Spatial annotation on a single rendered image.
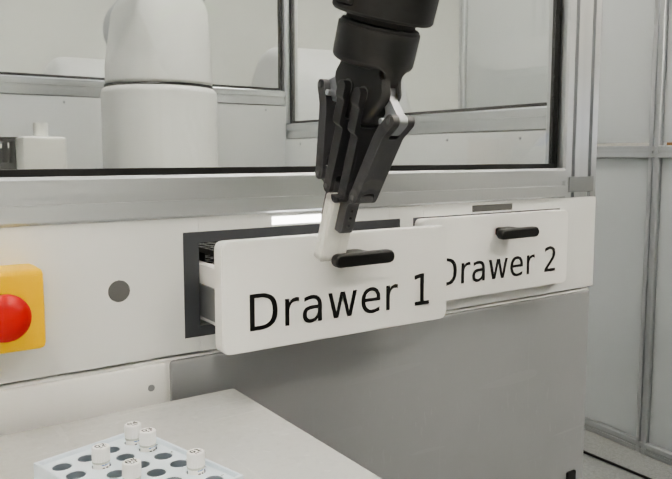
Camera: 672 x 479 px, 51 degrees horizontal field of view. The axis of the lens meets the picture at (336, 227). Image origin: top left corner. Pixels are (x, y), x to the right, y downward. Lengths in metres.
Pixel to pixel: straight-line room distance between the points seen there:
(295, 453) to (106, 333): 0.24
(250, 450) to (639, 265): 2.11
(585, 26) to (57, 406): 0.90
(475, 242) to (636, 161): 1.67
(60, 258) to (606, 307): 2.24
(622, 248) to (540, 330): 1.54
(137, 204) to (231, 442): 0.25
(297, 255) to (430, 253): 0.18
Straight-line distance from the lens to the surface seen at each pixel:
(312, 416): 0.89
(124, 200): 0.74
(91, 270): 0.73
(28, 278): 0.67
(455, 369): 1.02
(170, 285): 0.76
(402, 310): 0.81
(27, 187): 0.71
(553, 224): 1.10
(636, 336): 2.66
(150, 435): 0.56
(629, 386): 2.72
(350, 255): 0.71
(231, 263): 0.68
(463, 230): 0.96
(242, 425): 0.69
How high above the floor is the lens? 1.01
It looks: 6 degrees down
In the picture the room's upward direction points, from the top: straight up
